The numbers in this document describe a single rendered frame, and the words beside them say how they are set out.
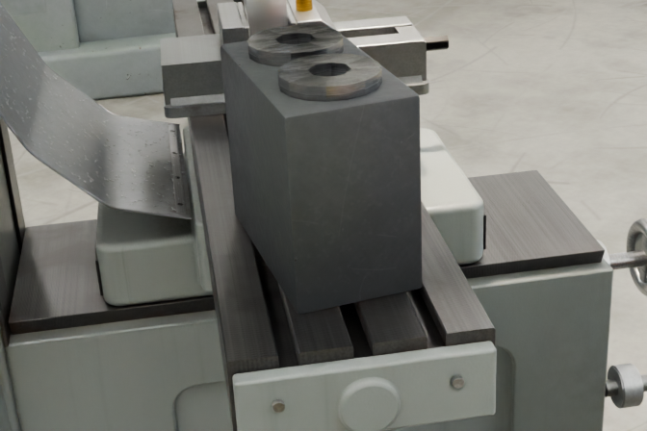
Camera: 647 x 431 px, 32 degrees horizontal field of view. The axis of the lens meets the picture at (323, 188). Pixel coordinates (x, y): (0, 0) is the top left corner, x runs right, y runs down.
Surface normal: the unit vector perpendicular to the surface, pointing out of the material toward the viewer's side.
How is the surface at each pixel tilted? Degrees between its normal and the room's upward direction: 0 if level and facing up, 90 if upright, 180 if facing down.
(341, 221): 90
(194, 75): 90
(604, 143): 0
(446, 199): 0
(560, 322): 90
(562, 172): 0
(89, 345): 90
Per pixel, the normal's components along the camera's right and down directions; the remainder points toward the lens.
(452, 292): -0.05, -0.91
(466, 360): 0.16, 0.40
